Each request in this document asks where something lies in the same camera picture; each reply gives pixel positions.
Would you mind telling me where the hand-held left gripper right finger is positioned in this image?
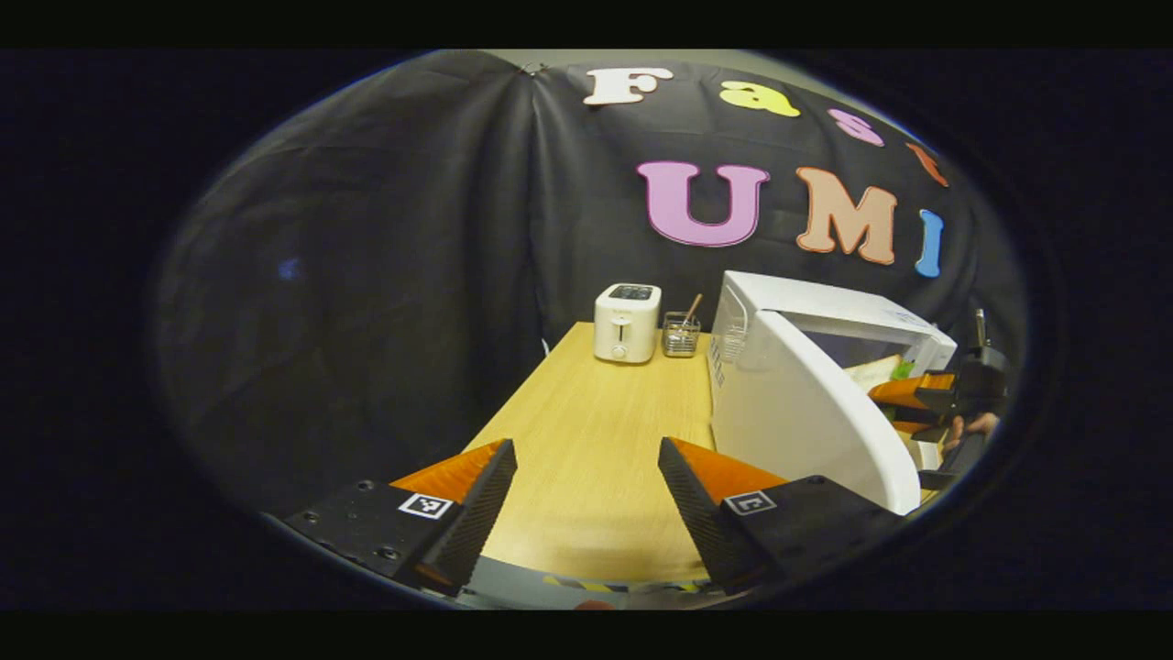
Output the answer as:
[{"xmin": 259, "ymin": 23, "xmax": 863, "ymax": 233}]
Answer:
[{"xmin": 658, "ymin": 437, "xmax": 904, "ymax": 594}]

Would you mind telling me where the lettuce sandwich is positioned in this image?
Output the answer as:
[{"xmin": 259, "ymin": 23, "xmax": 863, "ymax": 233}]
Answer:
[{"xmin": 848, "ymin": 356, "xmax": 917, "ymax": 395}]

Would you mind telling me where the white microwave oven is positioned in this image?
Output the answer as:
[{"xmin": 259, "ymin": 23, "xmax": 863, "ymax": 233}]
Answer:
[{"xmin": 708, "ymin": 270, "xmax": 959, "ymax": 516}]

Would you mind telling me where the wire utensil holder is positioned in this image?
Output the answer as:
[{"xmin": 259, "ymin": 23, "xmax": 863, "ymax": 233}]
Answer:
[{"xmin": 662, "ymin": 312, "xmax": 702, "ymax": 358}]

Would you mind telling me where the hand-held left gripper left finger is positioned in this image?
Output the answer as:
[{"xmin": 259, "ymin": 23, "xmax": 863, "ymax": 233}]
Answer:
[{"xmin": 284, "ymin": 439, "xmax": 518, "ymax": 592}]

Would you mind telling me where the yellow black striped tape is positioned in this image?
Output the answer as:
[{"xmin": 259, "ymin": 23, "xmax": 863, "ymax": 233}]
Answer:
[{"xmin": 543, "ymin": 574, "xmax": 702, "ymax": 595}]

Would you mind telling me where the white toaster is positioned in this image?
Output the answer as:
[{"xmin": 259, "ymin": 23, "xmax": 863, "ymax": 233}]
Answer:
[{"xmin": 593, "ymin": 282, "xmax": 663, "ymax": 365}]

